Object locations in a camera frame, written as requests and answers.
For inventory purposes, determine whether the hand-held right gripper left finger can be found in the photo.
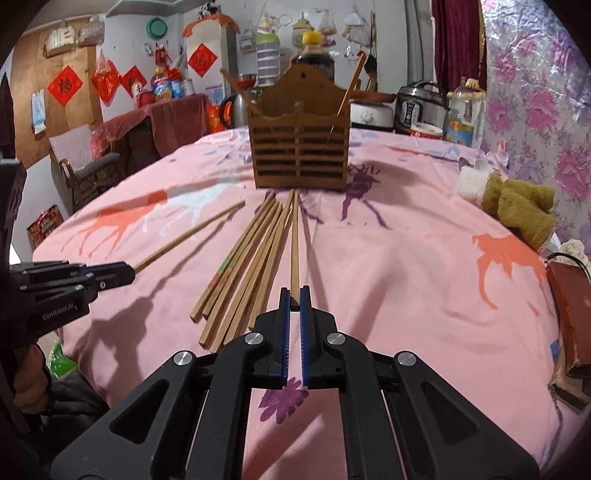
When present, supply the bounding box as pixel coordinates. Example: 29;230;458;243
50;286;293;480

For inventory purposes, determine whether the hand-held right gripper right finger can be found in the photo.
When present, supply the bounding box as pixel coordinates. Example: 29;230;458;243
300;285;541;480

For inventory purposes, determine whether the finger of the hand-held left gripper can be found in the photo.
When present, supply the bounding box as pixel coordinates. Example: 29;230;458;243
21;278;101;306
17;261;137;290

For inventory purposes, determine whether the bunch of wooden chopsticks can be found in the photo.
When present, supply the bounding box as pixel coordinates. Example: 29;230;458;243
190;190;296;354

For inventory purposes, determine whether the brown slatted chopstick holder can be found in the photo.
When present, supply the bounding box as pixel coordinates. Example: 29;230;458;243
247;65;352;191

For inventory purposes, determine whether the person's left hand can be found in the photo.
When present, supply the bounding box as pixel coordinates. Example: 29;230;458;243
12;343;51;415

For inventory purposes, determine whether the green plastic bag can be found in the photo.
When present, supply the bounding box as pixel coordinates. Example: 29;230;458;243
46;340;79;378

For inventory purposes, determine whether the red cardboard box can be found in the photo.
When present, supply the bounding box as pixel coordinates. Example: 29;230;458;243
26;204;66;246

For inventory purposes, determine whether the person's dark jacket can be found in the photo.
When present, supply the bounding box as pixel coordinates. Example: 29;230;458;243
46;368;112;428

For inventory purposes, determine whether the pink printed tablecloth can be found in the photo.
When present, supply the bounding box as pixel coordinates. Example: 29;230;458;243
32;127;561;480

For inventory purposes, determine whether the wicker chair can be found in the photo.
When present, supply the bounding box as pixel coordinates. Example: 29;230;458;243
48;124;124;214

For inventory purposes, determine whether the cabinet with red cloth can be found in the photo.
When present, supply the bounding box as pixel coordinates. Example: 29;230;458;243
91;93;211;175

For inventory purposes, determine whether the cooking oil bottle blue label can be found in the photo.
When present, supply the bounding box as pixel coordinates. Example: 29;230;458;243
151;67;173;103

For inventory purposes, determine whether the red diamond paper sign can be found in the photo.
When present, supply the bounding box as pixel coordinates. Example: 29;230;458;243
121;66;148;97
47;65;85;107
187;44;219;78

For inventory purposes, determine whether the stainless steel kettle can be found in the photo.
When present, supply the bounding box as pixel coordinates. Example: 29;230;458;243
219;92;251;131

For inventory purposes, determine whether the white refrigerator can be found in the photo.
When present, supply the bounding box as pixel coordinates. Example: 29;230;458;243
185;21;241;134

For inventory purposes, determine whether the white cloth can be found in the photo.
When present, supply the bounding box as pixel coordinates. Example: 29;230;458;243
454;166;492;201

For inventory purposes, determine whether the pale rice cooker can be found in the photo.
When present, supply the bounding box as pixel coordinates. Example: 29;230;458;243
350;99;398;131

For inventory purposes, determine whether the red white bowl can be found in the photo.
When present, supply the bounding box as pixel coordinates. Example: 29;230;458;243
410;122;446;140

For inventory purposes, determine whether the white woven bag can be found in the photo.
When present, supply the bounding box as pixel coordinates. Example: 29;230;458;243
44;21;77;58
78;14;105;47

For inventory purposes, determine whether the olive green towel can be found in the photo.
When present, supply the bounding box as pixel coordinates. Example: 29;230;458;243
482;173;557;252

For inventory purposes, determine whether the black silver pressure cooker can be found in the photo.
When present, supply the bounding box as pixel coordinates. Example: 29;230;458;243
397;82;451;136

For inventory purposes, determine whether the green striped thermos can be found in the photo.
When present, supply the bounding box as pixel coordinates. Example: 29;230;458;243
256;32;281;88

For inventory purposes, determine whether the oil bottle gold cap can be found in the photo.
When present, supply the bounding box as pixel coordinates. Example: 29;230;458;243
445;78;486;148

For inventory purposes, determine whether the orange cloth cover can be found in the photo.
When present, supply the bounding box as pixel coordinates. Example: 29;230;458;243
181;13;241;38

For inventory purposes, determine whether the brown case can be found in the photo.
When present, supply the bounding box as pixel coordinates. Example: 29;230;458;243
546;258;591;411

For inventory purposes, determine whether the soy sauce bottle yellow cap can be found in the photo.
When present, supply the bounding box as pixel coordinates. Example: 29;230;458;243
291;31;335;81

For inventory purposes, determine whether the cream knitted cloth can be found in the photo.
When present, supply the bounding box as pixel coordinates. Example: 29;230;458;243
553;240;590;267

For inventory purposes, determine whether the dark red curtain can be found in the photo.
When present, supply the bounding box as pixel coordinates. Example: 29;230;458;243
431;0;485;93

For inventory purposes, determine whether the floral foil sheet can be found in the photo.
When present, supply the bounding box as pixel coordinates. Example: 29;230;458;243
480;0;591;259

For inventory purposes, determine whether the wall calendar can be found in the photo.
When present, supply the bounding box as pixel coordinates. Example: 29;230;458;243
31;90;49;134

